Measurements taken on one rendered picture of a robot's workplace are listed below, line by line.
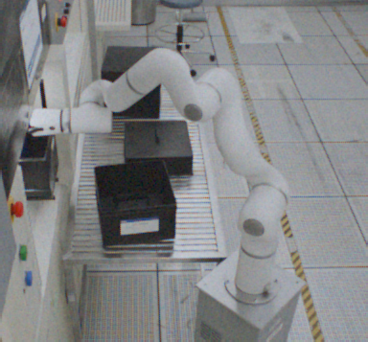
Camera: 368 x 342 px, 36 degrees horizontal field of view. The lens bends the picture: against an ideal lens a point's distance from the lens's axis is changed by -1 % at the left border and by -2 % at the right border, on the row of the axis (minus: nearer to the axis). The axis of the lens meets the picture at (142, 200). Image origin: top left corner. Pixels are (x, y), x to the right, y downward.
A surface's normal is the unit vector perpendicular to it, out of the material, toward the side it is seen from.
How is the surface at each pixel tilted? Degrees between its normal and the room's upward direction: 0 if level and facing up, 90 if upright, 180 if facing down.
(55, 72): 90
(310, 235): 0
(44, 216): 0
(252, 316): 0
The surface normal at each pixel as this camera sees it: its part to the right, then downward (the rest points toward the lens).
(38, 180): 0.00, 0.64
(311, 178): 0.00, -0.76
